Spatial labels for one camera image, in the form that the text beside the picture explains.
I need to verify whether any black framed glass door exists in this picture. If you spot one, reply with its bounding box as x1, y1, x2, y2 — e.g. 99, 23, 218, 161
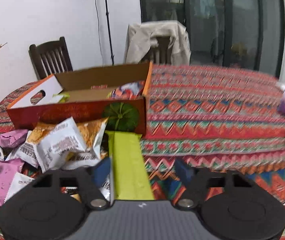
140, 0, 285, 77

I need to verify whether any pink snack packet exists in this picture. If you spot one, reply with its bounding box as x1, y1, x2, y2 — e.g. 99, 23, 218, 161
0, 129, 28, 148

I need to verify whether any dark wooden chair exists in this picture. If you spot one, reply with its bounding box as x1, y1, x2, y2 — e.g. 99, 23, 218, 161
29, 36, 73, 80

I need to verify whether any mauve snack packet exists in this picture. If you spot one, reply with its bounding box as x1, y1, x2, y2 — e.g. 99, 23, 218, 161
0, 158, 24, 206

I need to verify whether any green snack bar packet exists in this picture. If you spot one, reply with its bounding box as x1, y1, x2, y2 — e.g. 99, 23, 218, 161
106, 131, 155, 200

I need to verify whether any white snack packet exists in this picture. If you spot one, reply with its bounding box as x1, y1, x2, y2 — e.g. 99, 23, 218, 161
36, 117, 87, 173

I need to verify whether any colourful sausage snack bag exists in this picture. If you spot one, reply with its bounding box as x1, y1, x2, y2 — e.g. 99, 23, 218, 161
107, 81, 145, 100

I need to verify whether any chair with beige jacket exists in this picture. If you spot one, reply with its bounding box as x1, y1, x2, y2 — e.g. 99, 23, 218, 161
142, 36, 172, 64

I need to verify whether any studio light stand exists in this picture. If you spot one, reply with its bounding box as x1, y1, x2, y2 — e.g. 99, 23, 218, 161
104, 0, 114, 65

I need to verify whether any beige jacket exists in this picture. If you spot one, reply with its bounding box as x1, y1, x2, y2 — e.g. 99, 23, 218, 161
123, 21, 191, 66

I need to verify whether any red patterned tablecloth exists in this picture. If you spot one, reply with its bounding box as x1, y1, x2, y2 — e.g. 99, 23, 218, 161
0, 63, 285, 240

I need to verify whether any orange cracker packet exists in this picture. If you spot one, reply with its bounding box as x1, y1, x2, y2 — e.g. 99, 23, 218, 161
77, 118, 108, 160

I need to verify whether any orange cardboard box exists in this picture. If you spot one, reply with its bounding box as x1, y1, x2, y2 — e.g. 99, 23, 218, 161
6, 62, 153, 135

